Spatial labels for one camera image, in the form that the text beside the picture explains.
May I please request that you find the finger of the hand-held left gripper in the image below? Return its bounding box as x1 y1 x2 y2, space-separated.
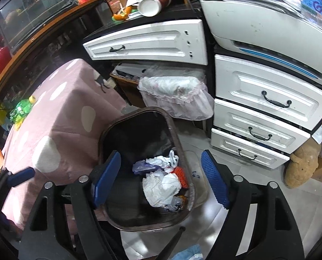
7 167 36 188

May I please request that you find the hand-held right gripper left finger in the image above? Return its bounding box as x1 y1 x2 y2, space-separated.
18 150 123 260

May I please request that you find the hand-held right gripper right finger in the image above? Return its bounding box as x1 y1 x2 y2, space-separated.
200 149 306 260

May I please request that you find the orange knitted scrubber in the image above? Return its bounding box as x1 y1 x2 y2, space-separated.
174 166 190 189

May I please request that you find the purple plastic bag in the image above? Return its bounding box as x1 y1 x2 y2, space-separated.
132 160 151 174

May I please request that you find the dark brown trash bin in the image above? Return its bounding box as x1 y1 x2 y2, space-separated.
97 107 197 232

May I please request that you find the small white plastic bag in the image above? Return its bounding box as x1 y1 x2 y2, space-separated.
166 150 179 170

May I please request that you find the clear plastic wrapper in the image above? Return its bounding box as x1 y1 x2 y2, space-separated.
161 195 187 213

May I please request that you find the white plastic packet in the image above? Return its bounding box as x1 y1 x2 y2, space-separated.
145 155 173 172

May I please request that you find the small white drawer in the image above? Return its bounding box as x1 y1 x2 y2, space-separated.
210 128 291 170

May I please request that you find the medium white drawer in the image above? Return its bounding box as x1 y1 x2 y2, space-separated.
213 98 311 153

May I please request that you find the green plastic bottle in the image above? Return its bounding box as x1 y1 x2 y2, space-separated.
8 96 37 124

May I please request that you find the pink polka-dot tablecloth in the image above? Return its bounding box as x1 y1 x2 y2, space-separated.
0 58 129 235

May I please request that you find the black rod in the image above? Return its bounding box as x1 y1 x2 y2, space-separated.
155 226 186 260

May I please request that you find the light blue cloth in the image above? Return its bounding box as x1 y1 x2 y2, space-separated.
171 244 203 260

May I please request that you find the brown plush toy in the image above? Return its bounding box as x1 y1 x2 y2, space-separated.
284 141 322 189

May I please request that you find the pink lace cover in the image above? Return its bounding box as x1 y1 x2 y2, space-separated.
137 75 215 121

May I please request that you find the large white drawer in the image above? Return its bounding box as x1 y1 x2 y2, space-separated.
215 54 322 131

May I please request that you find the wood-trimmed glass display cabinet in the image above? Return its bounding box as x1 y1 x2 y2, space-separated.
0 0 108 132

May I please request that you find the wide white drawer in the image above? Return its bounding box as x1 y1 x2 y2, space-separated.
82 19 209 66

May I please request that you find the white printer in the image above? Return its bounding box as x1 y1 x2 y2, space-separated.
200 0 322 86

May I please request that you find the orange plastic toy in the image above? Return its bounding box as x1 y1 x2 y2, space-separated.
112 5 135 21

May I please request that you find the red paper cup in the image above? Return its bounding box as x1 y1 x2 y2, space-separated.
137 0 172 17

